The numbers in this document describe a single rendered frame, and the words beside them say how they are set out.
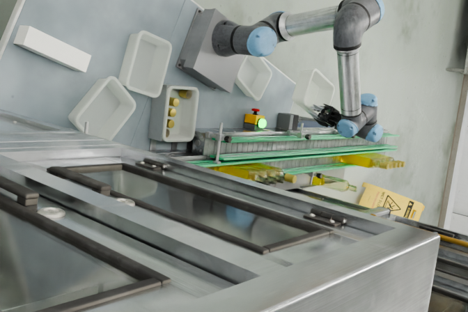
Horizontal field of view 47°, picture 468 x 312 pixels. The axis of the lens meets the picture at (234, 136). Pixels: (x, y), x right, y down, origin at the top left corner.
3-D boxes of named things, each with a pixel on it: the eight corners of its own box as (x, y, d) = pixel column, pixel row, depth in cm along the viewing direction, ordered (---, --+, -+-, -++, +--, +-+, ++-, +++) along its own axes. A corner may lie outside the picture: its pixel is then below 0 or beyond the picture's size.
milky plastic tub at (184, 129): (147, 138, 217) (163, 142, 211) (154, 82, 214) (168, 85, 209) (179, 137, 230) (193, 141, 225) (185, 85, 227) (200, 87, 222)
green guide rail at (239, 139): (211, 139, 226) (225, 143, 221) (212, 137, 226) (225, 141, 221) (388, 134, 361) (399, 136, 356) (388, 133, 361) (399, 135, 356)
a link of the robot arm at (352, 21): (352, 15, 176) (359, 143, 200) (368, 4, 183) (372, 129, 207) (321, 12, 183) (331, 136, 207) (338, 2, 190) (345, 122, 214)
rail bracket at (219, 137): (201, 160, 224) (224, 166, 216) (206, 120, 222) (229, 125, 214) (206, 159, 226) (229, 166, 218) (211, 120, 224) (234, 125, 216)
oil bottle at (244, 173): (213, 175, 232) (252, 186, 218) (214, 161, 231) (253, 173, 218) (221, 174, 236) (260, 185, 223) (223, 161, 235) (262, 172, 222)
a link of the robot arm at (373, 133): (385, 120, 215) (384, 138, 219) (361, 112, 222) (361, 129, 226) (373, 129, 210) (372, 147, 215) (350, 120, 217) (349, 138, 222)
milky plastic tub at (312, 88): (297, 65, 238) (314, 66, 232) (320, 85, 255) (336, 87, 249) (285, 101, 235) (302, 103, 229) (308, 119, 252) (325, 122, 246)
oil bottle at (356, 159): (340, 161, 317) (384, 172, 299) (341, 152, 316) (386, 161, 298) (344, 161, 321) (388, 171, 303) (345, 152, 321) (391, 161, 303)
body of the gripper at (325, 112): (322, 102, 229) (345, 110, 221) (331, 108, 235) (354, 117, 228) (314, 118, 229) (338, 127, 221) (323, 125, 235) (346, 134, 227)
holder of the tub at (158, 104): (146, 151, 218) (159, 154, 213) (153, 83, 215) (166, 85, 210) (177, 150, 231) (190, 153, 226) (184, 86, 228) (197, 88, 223)
